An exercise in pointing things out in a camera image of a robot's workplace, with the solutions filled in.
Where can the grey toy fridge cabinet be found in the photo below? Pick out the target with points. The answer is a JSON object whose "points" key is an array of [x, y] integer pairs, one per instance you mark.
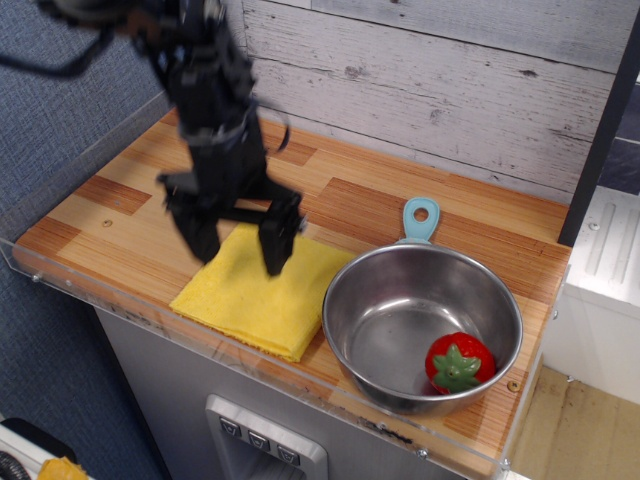
{"points": [[171, 383]]}

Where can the silver bowl with blue handle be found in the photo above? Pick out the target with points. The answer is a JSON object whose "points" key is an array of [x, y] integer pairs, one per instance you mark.
{"points": [[384, 309]]}

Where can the yellow object bottom corner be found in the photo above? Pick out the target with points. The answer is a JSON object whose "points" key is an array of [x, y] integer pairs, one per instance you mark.
{"points": [[61, 469]]}

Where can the white toy sink unit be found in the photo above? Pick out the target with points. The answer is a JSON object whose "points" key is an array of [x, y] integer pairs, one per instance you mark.
{"points": [[593, 333]]}

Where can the red toy strawberry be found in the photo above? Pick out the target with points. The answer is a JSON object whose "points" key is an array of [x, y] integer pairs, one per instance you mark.
{"points": [[458, 362]]}

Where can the silver dispenser button panel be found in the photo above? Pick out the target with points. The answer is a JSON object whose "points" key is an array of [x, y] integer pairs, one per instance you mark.
{"points": [[250, 446]]}

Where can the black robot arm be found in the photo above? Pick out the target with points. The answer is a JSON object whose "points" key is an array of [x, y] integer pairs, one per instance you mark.
{"points": [[209, 81]]}

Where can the clear acrylic guard rail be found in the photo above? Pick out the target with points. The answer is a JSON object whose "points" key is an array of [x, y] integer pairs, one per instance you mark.
{"points": [[98, 230]]}

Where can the yellow towel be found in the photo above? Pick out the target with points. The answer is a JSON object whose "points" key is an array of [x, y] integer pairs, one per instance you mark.
{"points": [[279, 315]]}

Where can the dark grey right post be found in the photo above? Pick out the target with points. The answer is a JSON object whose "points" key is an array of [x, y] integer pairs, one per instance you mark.
{"points": [[611, 118]]}

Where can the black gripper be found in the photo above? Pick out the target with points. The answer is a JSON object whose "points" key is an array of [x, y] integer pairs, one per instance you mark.
{"points": [[229, 180]]}

